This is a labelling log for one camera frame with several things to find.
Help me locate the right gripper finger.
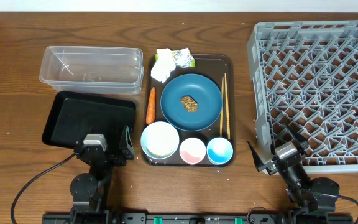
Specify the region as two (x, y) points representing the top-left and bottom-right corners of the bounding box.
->
(285, 124), (309, 150)
(247, 141), (265, 170)

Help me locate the orange carrot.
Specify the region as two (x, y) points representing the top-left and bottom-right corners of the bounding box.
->
(145, 87), (156, 125)

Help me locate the small blue cup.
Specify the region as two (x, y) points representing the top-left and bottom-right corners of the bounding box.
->
(206, 137), (234, 165)

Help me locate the small pink cup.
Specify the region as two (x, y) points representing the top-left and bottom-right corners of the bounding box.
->
(179, 138), (206, 165)

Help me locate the brown food scrap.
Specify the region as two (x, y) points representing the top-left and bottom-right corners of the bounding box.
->
(180, 96), (198, 112)

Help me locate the dark blue plate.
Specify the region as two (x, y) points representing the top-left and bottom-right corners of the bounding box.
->
(160, 73), (222, 131)

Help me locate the wooden chopstick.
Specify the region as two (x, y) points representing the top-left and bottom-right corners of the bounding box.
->
(219, 77), (224, 137)
(224, 73), (231, 140)

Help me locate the foil snack wrapper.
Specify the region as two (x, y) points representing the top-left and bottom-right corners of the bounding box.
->
(155, 48), (195, 68)

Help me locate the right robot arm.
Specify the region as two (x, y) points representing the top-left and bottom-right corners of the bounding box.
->
(249, 125), (339, 223)

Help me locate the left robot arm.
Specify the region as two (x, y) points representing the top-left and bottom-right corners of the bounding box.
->
(70, 125), (135, 223)

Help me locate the grey dishwasher rack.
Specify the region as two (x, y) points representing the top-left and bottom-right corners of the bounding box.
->
(247, 21), (358, 174)

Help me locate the light blue rice bowl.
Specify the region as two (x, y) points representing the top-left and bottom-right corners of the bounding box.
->
(140, 121), (180, 160)

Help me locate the black plastic tray bin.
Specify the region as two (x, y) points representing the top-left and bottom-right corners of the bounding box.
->
(42, 91), (136, 152)

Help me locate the dark brown serving tray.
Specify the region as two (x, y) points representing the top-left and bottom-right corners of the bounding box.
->
(140, 53), (237, 168)

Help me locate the clear plastic bin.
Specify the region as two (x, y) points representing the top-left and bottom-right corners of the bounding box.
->
(39, 46), (144, 95)

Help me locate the crumpled white napkin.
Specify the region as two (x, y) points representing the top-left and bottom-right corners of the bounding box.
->
(151, 49), (176, 83)

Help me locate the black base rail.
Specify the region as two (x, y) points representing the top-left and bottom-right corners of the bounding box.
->
(42, 213), (353, 224)

